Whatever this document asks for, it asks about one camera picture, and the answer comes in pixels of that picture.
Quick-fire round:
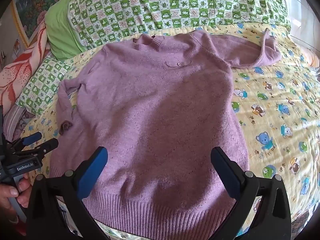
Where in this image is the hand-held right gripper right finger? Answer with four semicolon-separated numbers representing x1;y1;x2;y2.
211;146;292;240

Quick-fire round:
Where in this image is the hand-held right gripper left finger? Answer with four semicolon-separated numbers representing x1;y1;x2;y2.
26;146;108;240

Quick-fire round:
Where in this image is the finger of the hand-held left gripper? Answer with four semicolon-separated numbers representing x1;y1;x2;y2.
14;132;42;151
19;138;59;159

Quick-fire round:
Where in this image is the purple knit sweater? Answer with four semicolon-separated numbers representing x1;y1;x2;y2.
49;29;282;233

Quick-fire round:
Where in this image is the person's left hand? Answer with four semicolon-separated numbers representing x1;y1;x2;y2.
0;174;32;232

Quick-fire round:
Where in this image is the striped cloth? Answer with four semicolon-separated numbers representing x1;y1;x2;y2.
4;104;34;140

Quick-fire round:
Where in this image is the small green checkered pillow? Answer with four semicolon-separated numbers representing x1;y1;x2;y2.
19;56;73;117

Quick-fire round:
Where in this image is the orange floral blanket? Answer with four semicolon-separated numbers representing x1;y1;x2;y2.
0;21;54;113

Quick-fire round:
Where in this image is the yellow cartoon bear bedsheet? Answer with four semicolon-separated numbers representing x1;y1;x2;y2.
20;22;320;240

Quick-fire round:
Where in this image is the lime green pillow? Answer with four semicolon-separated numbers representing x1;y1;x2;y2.
45;0;87;62

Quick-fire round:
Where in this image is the green checkered quilt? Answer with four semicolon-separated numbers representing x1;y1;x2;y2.
67;0;292;52

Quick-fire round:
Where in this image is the landscape wall poster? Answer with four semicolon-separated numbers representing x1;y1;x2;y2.
11;0;75;48

